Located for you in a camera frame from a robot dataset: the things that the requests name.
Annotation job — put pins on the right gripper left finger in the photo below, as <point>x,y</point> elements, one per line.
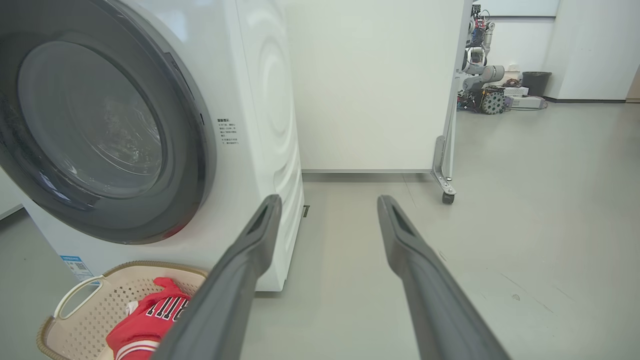
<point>225,300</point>

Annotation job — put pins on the cream perforated basket brown rim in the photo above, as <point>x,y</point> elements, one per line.
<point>90,320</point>

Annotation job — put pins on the white small crate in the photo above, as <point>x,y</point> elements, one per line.
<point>517,91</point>

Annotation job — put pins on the grey wheeled background robot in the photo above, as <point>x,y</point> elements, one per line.
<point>485,75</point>

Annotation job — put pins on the blue energy label sticker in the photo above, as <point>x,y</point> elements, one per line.
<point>77,267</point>

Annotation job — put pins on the white front-load washing machine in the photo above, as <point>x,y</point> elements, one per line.
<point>260,150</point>

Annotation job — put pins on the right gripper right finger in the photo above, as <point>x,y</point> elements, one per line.
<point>440,310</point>

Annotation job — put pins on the grey caster foot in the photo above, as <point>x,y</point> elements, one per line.
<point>442,175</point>

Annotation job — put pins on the white flat device box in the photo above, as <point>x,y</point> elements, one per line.
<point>527,102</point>

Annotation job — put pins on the red Bulls jersey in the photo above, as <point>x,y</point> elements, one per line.
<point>145,322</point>

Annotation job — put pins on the black trash bin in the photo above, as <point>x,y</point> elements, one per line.
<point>536,84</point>

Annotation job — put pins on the grey washing machine door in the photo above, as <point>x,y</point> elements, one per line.
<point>190,190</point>

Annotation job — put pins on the white partition panel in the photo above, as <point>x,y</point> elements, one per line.
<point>375,85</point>

